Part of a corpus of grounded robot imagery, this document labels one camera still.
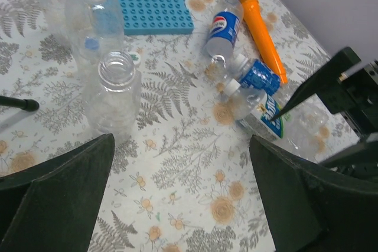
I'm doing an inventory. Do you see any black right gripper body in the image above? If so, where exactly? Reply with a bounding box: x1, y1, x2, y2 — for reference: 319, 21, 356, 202
315, 60, 378, 182

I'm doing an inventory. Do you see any clear bottle green logo cap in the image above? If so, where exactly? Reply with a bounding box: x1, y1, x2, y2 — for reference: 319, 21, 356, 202
65, 0, 125, 79

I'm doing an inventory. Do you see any blue pocari bottle cap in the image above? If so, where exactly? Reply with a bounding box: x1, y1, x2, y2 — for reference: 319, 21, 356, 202
84, 38, 100, 51

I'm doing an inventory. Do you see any blue label pepsi bottle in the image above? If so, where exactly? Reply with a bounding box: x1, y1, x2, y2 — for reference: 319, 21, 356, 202
205, 0, 244, 59

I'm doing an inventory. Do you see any blue label water bottle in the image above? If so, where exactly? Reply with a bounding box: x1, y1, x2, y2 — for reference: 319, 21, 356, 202
228, 54, 281, 96

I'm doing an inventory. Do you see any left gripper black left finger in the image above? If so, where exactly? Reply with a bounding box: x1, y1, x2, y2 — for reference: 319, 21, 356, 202
1, 134, 115, 251

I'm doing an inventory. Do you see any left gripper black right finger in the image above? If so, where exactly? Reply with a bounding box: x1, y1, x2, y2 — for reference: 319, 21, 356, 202
249, 136, 377, 251

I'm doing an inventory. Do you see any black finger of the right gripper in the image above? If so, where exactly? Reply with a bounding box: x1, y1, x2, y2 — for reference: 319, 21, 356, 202
270, 47, 361, 122
319, 141, 377, 168

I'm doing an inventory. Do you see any white green logo cap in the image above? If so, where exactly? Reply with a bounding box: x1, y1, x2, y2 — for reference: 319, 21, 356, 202
128, 51, 141, 67

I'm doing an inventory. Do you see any large crumpled clear bottle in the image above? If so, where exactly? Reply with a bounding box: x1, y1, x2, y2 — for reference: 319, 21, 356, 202
277, 100, 328, 162

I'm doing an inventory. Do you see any clear bottle blue cap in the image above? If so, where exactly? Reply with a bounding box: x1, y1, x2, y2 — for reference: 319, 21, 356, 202
82, 51, 141, 145

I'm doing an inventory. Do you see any black music stand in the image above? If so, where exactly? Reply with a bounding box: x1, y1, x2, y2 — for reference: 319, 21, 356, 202
0, 96, 40, 112

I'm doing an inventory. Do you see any green label drink bottle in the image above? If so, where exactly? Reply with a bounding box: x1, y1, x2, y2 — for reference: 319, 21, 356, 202
223, 78, 284, 142

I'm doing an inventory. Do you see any blue studded building plate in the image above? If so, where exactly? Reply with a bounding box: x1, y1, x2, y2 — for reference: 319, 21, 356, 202
119, 0, 194, 35

